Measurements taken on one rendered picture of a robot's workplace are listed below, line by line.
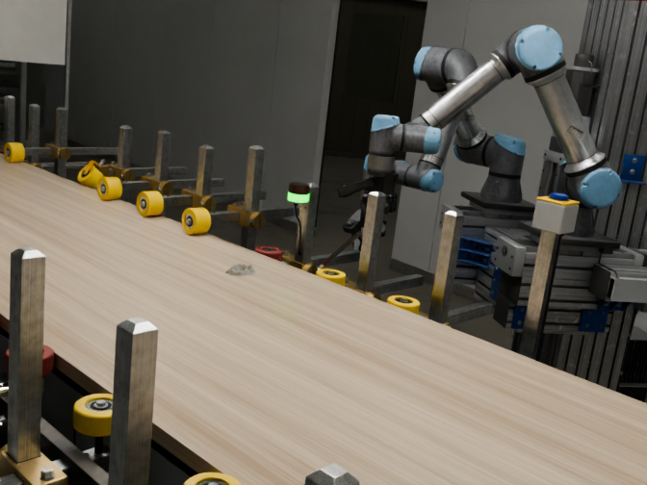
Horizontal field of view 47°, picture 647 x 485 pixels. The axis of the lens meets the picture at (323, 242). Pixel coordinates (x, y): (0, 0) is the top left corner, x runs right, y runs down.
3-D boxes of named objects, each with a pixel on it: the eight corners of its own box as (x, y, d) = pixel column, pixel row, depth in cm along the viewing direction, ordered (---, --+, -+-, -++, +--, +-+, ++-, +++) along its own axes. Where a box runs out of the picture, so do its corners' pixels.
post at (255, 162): (244, 290, 247) (257, 144, 236) (250, 293, 245) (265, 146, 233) (235, 292, 244) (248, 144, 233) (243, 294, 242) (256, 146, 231)
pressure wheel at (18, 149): (26, 151, 308) (22, 165, 313) (19, 139, 312) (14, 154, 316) (12, 151, 304) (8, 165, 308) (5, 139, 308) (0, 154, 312)
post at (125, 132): (120, 246, 297) (127, 125, 286) (125, 248, 295) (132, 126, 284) (113, 247, 295) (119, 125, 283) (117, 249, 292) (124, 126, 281)
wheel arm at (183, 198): (260, 197, 282) (261, 189, 281) (266, 200, 279) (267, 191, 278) (145, 205, 246) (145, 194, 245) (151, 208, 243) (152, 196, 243)
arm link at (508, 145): (509, 175, 265) (516, 138, 262) (478, 168, 275) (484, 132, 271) (528, 175, 274) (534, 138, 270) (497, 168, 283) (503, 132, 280)
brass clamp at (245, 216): (239, 218, 247) (240, 203, 246) (266, 228, 238) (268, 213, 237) (223, 219, 243) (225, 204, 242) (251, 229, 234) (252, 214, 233)
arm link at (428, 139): (437, 125, 216) (400, 121, 215) (443, 128, 205) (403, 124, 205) (433, 152, 218) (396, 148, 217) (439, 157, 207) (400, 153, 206)
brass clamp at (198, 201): (194, 202, 264) (194, 189, 263) (217, 211, 255) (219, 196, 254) (178, 203, 259) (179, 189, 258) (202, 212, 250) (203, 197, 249)
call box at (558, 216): (545, 228, 172) (551, 194, 171) (573, 235, 168) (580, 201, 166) (530, 230, 167) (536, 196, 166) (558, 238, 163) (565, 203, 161)
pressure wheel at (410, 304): (379, 334, 192) (385, 292, 189) (410, 337, 192) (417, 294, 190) (384, 346, 184) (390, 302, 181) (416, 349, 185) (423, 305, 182)
